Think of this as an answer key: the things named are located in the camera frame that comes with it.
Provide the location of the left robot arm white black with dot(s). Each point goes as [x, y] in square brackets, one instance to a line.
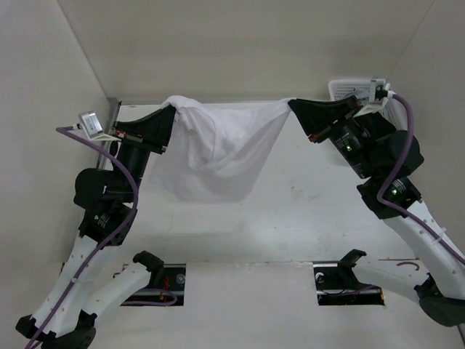
[71, 313]

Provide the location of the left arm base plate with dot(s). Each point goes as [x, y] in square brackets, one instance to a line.
[168, 289]

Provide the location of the white tank top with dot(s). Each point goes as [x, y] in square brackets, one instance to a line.
[216, 153]

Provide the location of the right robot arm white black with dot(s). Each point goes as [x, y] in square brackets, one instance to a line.
[384, 157]

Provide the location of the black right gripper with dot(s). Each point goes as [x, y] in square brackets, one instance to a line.
[317, 115]

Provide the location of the white plastic mesh basket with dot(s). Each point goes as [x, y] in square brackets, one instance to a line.
[393, 112]

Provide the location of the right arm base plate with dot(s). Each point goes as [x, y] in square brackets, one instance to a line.
[336, 286]

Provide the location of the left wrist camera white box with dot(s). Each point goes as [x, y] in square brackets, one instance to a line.
[92, 127]

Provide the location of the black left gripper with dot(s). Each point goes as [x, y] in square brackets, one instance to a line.
[152, 132]

